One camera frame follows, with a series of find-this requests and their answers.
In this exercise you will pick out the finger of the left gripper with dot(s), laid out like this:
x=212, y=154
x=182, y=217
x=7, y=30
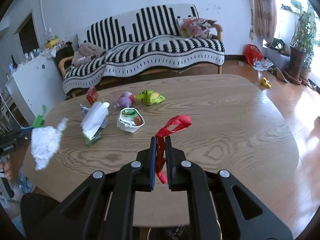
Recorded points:
x=13, y=140

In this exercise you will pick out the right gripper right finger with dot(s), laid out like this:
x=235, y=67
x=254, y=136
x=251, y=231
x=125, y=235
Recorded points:
x=219, y=205

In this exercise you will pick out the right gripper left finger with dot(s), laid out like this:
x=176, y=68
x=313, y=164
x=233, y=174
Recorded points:
x=102, y=207

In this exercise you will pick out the white tissue paper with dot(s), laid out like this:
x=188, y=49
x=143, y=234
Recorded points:
x=45, y=142

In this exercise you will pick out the white paper bag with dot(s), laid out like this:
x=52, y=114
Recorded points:
x=94, y=119

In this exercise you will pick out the red ribbon strip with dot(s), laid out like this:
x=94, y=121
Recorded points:
x=174, y=125

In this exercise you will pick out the person's left hand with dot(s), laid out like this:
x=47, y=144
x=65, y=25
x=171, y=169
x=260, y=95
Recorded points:
x=7, y=168

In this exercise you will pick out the green plastic piece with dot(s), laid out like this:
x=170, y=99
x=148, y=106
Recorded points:
x=39, y=120

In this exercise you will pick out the white cabinet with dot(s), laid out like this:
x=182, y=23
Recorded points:
x=37, y=83

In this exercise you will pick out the silver green cigarette carton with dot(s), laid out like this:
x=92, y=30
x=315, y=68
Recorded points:
x=97, y=136

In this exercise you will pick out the crumpled white snack cup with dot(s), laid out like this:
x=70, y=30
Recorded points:
x=130, y=120

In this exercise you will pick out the red cigarette box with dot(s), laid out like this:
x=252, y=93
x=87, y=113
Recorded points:
x=91, y=95

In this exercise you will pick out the yellow box on cabinet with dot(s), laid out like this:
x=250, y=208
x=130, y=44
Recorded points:
x=52, y=43

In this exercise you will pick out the purple toy figure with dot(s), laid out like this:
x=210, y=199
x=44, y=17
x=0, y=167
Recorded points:
x=125, y=101

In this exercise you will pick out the beige clothing pile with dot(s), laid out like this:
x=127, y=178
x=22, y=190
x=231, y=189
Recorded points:
x=86, y=53

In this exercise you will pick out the yellow green snack wrapper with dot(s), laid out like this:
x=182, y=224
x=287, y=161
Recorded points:
x=149, y=97

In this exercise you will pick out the wooden sofa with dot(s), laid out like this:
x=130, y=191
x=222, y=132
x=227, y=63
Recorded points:
x=132, y=58

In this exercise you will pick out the yellow toy on floor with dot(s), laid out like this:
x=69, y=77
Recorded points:
x=265, y=82

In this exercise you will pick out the red plastic bag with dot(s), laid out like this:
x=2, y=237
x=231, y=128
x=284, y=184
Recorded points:
x=252, y=54

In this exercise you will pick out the black white striped blanket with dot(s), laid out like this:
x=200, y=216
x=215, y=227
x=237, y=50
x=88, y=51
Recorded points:
x=142, y=39

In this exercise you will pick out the pink patterned cushion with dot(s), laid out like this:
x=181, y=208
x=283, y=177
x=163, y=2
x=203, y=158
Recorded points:
x=198, y=27

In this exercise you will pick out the potted plant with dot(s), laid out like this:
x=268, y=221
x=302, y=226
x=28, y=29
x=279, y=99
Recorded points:
x=302, y=47

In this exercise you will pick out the patterned curtain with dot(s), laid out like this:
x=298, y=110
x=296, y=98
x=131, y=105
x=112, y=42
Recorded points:
x=265, y=19

